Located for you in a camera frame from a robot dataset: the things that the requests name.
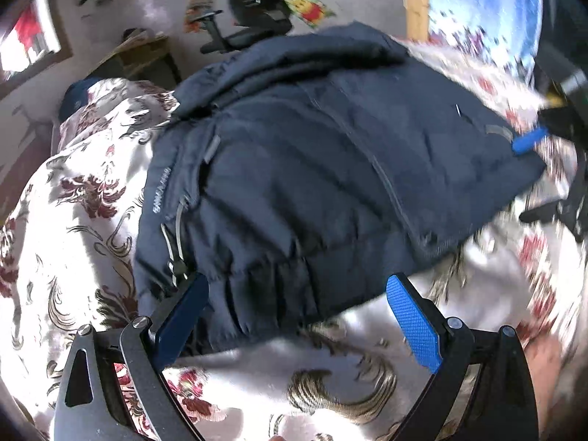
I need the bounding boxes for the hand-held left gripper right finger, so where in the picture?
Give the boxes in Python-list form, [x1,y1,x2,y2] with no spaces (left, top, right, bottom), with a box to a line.
[385,273,538,441]

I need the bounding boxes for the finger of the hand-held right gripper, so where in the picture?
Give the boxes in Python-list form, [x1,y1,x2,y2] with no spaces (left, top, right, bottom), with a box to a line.
[512,127,551,156]

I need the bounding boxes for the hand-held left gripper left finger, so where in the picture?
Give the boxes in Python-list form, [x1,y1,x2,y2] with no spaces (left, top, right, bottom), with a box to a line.
[53,272,211,441]

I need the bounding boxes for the dark navy padded jacket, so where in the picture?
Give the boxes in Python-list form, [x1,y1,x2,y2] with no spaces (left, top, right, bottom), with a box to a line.
[133,21,547,356]

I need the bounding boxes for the floral satin bedspread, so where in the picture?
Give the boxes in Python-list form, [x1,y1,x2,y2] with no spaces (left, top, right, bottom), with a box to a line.
[0,37,584,441]

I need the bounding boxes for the blue dotted curtain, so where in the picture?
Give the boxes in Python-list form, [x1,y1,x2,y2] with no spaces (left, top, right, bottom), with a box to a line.
[425,0,547,62]

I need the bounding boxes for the wooden board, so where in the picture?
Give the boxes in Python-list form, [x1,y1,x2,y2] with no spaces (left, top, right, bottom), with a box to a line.
[401,0,433,42]

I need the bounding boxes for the dark blue bag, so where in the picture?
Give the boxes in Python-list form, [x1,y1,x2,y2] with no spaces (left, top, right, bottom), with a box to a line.
[59,78,99,122]

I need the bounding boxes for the yellow bear poster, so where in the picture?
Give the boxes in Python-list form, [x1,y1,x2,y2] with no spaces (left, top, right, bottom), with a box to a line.
[281,0,338,28]

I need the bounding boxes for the wooden desk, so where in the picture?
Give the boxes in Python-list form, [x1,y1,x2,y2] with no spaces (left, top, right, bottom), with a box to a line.
[98,28,182,90]

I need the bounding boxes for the black office chair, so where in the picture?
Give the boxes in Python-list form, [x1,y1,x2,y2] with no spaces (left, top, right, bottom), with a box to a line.
[188,0,295,54]

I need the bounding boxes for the colourful cartoon sticker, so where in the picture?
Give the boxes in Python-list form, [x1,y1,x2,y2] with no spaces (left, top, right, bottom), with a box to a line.
[184,0,219,34]

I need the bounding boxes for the window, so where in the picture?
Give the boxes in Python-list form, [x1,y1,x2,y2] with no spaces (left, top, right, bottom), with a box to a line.
[0,0,74,99]

